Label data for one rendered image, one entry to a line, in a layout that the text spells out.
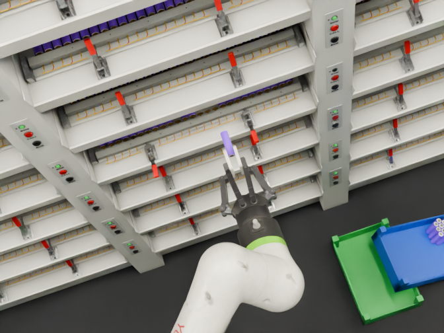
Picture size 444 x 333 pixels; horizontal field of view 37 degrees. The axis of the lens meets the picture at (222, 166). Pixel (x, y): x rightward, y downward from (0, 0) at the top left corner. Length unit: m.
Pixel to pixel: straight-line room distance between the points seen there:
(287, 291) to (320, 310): 1.03
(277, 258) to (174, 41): 0.49
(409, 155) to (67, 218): 1.15
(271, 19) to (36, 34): 0.47
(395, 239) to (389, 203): 0.18
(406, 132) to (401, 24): 0.60
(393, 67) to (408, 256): 0.76
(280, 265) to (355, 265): 1.08
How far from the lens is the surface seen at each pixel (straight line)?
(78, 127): 1.58
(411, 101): 1.97
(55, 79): 1.42
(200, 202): 2.08
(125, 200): 1.92
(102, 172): 1.75
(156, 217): 2.10
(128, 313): 2.42
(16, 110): 1.42
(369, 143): 2.12
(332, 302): 2.32
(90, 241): 2.14
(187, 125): 1.71
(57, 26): 1.24
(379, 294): 2.33
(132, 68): 1.38
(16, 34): 1.26
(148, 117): 1.55
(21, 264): 2.20
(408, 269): 2.28
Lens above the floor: 2.26
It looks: 64 degrees down
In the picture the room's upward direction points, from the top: 21 degrees counter-clockwise
